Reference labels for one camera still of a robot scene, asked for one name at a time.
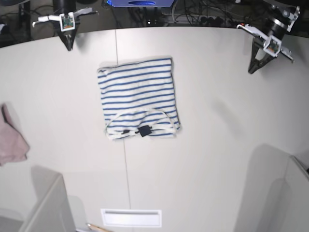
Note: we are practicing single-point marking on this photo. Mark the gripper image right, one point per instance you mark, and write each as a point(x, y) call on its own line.
point(259, 58)

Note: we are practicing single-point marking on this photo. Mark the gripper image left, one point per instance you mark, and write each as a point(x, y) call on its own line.
point(67, 37)

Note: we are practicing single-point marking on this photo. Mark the blue white striped T-shirt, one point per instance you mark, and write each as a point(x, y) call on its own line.
point(138, 98)

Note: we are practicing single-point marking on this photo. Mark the blue box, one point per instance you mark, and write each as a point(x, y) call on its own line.
point(140, 3)

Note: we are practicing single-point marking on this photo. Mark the pink folded cloth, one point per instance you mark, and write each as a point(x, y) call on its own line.
point(13, 146)

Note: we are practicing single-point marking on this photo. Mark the white rectangular table inset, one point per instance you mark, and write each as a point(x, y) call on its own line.
point(132, 218)

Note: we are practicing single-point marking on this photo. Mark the wooden stick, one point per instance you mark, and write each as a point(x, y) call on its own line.
point(96, 228)

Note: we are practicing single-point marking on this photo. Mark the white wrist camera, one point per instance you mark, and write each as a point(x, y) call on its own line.
point(272, 46)
point(67, 22)

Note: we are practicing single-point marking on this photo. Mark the power strip with cables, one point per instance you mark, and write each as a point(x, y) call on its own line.
point(193, 20)

